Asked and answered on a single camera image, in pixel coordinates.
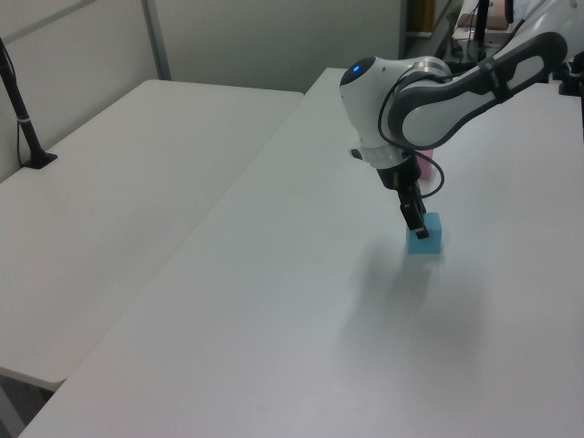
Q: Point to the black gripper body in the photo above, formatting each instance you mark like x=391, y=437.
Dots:
x=397, y=175

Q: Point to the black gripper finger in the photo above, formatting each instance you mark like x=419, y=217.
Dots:
x=417, y=197
x=414, y=221

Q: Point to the blue foam cube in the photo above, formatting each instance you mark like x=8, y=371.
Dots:
x=431, y=239

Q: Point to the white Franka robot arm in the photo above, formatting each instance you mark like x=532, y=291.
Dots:
x=456, y=100

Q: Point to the pink foam cube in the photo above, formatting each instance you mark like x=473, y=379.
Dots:
x=427, y=169

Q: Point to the tan panel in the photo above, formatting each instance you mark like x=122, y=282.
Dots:
x=420, y=16

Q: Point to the black upright stand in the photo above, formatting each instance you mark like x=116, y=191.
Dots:
x=481, y=27

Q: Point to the brown cardboard box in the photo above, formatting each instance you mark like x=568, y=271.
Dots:
x=493, y=20

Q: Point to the white side table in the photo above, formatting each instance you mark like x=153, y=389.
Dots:
x=105, y=205

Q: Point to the black clamp bracket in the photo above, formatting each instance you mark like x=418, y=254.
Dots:
x=570, y=77

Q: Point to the grey partition post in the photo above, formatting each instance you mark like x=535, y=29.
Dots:
x=156, y=38

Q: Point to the black camera stand pole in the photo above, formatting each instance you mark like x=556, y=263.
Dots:
x=20, y=114

